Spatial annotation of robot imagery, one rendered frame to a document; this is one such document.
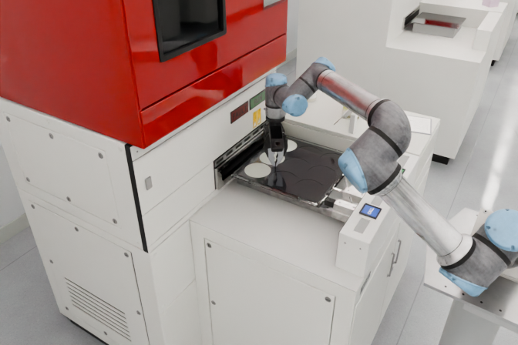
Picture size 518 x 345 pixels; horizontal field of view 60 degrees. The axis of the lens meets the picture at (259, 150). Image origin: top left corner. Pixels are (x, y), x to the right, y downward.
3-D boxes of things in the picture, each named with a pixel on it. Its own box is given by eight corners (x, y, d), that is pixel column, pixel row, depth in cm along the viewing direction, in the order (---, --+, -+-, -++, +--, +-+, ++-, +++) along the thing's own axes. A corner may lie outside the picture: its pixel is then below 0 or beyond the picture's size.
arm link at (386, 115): (424, 108, 114) (314, 48, 150) (394, 139, 115) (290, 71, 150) (435, 132, 122) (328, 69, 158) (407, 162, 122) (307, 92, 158)
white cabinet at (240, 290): (203, 360, 202) (188, 220, 160) (301, 236, 273) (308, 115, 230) (335, 440, 174) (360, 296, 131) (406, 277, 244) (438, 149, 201)
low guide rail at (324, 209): (237, 183, 178) (237, 176, 176) (240, 180, 179) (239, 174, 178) (357, 227, 156) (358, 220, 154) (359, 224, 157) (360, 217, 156)
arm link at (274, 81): (272, 82, 151) (260, 74, 157) (272, 112, 157) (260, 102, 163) (292, 78, 154) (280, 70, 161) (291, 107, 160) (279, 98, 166)
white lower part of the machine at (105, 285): (62, 323, 219) (15, 187, 176) (173, 227, 279) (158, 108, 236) (174, 399, 188) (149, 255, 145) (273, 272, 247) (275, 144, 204)
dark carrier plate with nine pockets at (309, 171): (234, 174, 170) (233, 172, 170) (278, 135, 195) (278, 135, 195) (317, 203, 155) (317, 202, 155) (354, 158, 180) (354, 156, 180)
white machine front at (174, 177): (143, 250, 146) (124, 145, 125) (270, 142, 205) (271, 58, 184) (150, 254, 145) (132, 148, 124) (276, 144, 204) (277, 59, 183)
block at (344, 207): (332, 209, 154) (333, 202, 153) (337, 204, 157) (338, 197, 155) (354, 217, 151) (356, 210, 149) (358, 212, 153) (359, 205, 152)
